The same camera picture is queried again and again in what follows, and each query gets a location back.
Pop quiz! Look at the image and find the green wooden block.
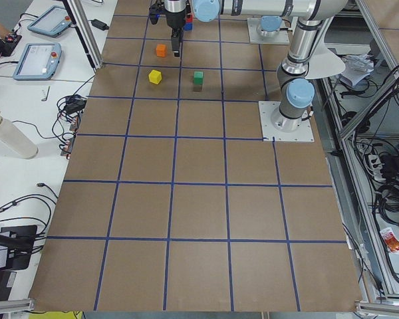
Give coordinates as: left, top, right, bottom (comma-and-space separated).
193, 70, 204, 85

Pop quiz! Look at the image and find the far teach pendant tablet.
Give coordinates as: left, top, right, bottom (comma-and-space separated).
27, 5, 72, 38

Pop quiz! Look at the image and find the black controller box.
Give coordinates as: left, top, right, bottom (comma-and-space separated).
0, 33, 22, 56

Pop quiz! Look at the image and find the orange wooden block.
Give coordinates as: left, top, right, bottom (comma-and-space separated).
156, 44, 168, 58

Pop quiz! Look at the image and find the white cylindrical bottle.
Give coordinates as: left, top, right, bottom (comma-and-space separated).
0, 112, 39, 159

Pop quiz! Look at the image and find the black power adapter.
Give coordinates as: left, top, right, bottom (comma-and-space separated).
64, 100, 86, 114

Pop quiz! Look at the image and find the crumpled white paper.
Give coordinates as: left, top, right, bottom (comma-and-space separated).
340, 54, 374, 87

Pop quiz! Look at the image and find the near teach pendant tablet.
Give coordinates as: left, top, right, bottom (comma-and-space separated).
13, 43, 62, 81

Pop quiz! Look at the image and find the blue wooden block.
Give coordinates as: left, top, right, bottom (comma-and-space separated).
184, 23, 193, 31

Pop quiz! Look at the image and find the black monitor stand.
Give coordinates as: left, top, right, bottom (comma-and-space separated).
0, 225, 37, 270

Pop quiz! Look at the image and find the aluminium frame post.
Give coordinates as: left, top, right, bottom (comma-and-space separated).
62, 0, 102, 70

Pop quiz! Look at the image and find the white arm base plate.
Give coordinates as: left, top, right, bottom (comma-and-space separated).
258, 101, 315, 143

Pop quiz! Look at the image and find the red snack packet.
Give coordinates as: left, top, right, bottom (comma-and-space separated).
380, 227, 399, 255

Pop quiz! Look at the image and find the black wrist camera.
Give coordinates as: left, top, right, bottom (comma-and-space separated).
148, 0, 165, 25

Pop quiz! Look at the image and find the white power strip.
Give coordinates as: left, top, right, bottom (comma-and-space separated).
367, 154, 386, 183

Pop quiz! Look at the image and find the yellow wooden block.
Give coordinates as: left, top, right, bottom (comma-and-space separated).
148, 69, 162, 85

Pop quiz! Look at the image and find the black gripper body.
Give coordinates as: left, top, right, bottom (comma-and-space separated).
166, 10, 186, 29

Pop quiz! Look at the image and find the teach pendant tablet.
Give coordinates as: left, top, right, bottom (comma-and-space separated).
27, 5, 72, 38
13, 43, 62, 81

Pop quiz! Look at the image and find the allen key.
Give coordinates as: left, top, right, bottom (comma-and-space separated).
41, 86, 51, 102

